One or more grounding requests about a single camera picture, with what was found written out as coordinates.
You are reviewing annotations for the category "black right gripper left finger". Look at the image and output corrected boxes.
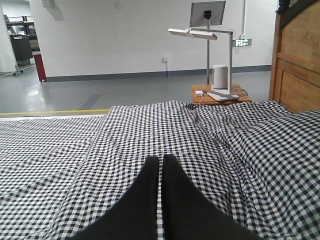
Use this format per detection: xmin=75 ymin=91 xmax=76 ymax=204
xmin=70 ymin=156 xmax=159 ymax=240

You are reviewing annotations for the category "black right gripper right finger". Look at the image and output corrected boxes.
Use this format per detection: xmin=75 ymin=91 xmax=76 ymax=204
xmin=161 ymin=155 xmax=259 ymax=240

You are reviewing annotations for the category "white desk lamp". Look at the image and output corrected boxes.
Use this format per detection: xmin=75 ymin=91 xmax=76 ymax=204
xmin=168 ymin=27 xmax=239 ymax=102

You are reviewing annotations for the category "checkered folded quilt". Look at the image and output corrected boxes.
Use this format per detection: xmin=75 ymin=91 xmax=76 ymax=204
xmin=48 ymin=101 xmax=320 ymax=240

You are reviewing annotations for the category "black white checkered bedsheet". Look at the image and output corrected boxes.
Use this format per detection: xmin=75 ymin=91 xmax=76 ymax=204
xmin=0 ymin=115 xmax=105 ymax=240

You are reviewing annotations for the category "white charger adapter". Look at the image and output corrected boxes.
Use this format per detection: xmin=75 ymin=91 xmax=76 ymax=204
xmin=195 ymin=90 xmax=204 ymax=97

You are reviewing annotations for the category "wooden nightstand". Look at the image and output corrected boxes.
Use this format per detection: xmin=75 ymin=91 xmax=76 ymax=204
xmin=191 ymin=83 xmax=252 ymax=106

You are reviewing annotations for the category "white cylindrical speaker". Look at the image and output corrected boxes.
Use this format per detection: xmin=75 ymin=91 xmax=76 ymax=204
xmin=211 ymin=64 xmax=228 ymax=90

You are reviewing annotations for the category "wooden headboard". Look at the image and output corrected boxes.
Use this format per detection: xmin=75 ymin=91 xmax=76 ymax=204
xmin=268 ymin=0 xmax=320 ymax=113

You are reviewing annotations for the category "green exit sign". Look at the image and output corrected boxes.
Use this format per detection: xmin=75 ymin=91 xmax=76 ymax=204
xmin=232 ymin=38 xmax=252 ymax=47

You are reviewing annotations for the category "red cabinet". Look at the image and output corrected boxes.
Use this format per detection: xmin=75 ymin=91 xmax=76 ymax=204
xmin=33 ymin=53 xmax=47 ymax=83

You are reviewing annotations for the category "monitor on pole stand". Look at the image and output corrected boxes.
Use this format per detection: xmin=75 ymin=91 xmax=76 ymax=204
xmin=189 ymin=0 xmax=226 ymax=85

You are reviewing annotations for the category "dark workbench with shelves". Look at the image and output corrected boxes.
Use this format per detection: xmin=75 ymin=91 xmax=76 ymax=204
xmin=4 ymin=14 xmax=40 ymax=67

